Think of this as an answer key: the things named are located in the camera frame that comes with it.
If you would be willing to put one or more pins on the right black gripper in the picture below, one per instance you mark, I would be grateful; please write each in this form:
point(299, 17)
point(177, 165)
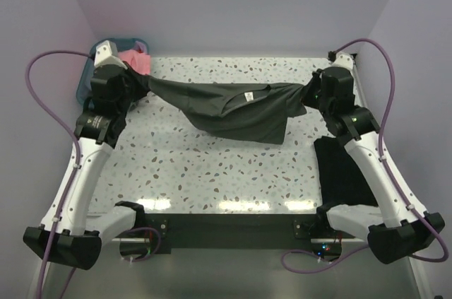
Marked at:
point(314, 81)

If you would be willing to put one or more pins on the pink t-shirt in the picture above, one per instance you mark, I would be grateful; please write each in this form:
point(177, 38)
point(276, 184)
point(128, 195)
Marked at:
point(138, 61)

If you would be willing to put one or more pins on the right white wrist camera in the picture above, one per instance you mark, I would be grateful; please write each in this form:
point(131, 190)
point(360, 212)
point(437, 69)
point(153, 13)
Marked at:
point(341, 59)

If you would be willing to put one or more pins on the black folded t-shirt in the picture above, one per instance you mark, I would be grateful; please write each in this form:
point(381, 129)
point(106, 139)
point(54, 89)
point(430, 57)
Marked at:
point(341, 180)

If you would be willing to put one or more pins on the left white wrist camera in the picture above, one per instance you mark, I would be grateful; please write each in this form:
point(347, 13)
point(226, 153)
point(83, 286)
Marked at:
point(106, 53)

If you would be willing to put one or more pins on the teal laundry basket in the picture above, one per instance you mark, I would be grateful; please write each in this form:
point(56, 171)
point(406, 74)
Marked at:
point(123, 44)

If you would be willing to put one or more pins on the aluminium frame rail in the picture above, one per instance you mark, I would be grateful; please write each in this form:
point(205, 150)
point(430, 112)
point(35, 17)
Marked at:
point(336, 239)

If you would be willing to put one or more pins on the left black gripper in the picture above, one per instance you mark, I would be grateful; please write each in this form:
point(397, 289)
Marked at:
point(126, 73)

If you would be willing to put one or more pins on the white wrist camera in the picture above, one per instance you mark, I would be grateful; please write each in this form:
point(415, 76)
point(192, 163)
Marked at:
point(341, 59)
point(106, 53)

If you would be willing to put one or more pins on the dark green t-shirt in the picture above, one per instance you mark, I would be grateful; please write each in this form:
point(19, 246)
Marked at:
point(256, 112)

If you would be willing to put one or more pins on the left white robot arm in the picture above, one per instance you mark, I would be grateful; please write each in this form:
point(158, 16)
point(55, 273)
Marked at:
point(64, 237)

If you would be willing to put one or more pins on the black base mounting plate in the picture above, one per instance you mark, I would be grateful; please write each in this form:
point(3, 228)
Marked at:
point(238, 231)

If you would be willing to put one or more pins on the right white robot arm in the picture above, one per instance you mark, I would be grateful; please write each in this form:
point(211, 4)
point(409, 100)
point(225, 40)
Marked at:
point(400, 225)

